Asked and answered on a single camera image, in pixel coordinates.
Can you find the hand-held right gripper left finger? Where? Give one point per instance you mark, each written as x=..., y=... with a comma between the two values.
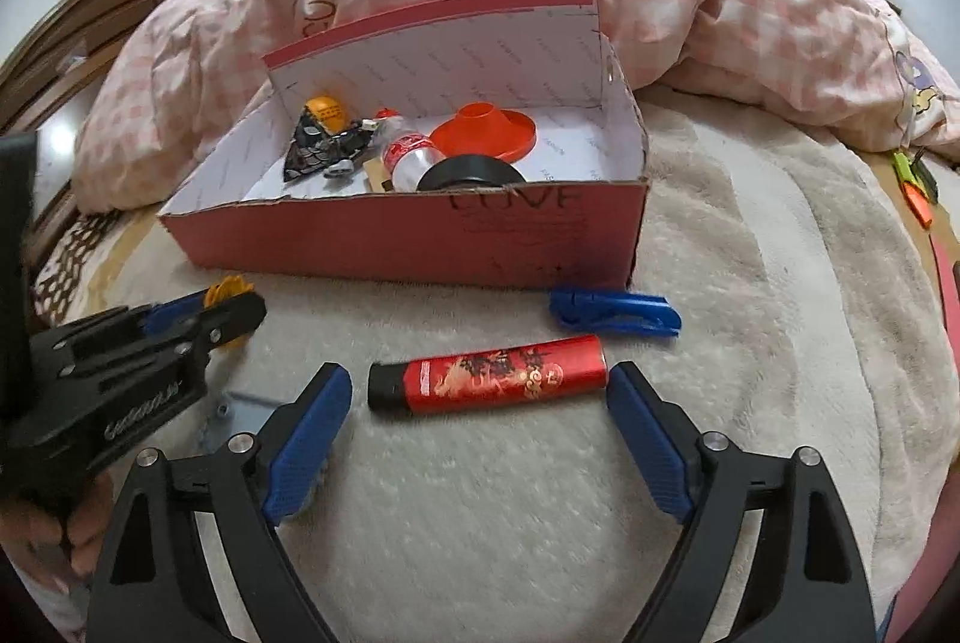
x=307, y=455

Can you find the yellow plastic gear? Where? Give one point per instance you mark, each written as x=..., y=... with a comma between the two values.
x=229, y=287

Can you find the blue plastic clip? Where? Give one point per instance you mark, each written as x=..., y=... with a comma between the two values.
x=600, y=305

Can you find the dark wooden headboard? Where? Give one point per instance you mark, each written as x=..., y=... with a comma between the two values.
x=75, y=36

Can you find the person's left hand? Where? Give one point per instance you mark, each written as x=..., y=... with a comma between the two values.
x=79, y=538

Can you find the brown dotted bed sheet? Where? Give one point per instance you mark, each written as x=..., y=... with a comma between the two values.
x=67, y=268

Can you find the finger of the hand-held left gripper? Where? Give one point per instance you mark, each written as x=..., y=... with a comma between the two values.
x=172, y=315
x=232, y=317

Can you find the wooden block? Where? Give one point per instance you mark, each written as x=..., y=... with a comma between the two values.
x=375, y=171

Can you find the red tube with black cap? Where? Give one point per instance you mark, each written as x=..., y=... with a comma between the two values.
x=487, y=377

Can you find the green orange toy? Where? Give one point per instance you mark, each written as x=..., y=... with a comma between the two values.
x=906, y=167

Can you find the orange ball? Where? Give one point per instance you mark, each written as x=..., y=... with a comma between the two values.
x=326, y=109

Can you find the dark tape roll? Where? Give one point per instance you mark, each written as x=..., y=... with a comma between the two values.
x=472, y=171

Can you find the red plastic lid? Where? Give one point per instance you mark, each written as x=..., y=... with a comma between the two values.
x=487, y=133

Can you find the beige fleece blanket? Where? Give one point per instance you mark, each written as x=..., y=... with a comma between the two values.
x=487, y=523

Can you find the red cardboard box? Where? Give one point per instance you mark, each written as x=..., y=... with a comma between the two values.
x=450, y=238

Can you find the black white robot toy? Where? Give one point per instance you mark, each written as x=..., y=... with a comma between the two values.
x=339, y=167

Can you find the pink checkered quilt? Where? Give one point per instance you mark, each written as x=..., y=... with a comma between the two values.
x=675, y=13

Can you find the pink strip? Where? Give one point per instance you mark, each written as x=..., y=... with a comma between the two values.
x=946, y=272

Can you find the black patterned pyramid pouch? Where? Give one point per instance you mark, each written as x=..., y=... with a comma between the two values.
x=315, y=152

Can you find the clear plastic bottle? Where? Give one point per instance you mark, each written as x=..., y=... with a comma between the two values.
x=409, y=156

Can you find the grey plastic plate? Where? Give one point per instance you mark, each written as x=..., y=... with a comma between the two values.
x=240, y=410

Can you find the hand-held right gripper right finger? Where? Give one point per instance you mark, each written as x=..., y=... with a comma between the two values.
x=649, y=448

